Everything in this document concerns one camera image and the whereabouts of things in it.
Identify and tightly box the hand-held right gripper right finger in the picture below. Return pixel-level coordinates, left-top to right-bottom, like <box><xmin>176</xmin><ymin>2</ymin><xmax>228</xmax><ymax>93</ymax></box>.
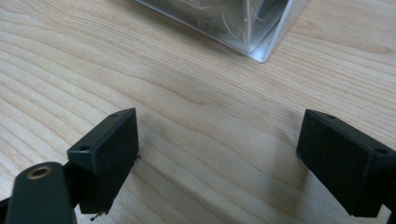
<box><xmin>296</xmin><ymin>108</ymin><xmax>396</xmax><ymax>218</ymax></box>

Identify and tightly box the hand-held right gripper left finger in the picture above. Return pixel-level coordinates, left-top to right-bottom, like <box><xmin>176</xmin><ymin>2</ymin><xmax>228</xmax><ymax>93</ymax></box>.
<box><xmin>66</xmin><ymin>107</ymin><xmax>140</xmax><ymax>216</ymax></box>

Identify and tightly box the clear plastic box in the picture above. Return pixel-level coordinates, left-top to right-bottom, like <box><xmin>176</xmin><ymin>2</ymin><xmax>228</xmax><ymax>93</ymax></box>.
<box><xmin>134</xmin><ymin>0</ymin><xmax>295</xmax><ymax>63</ymax></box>

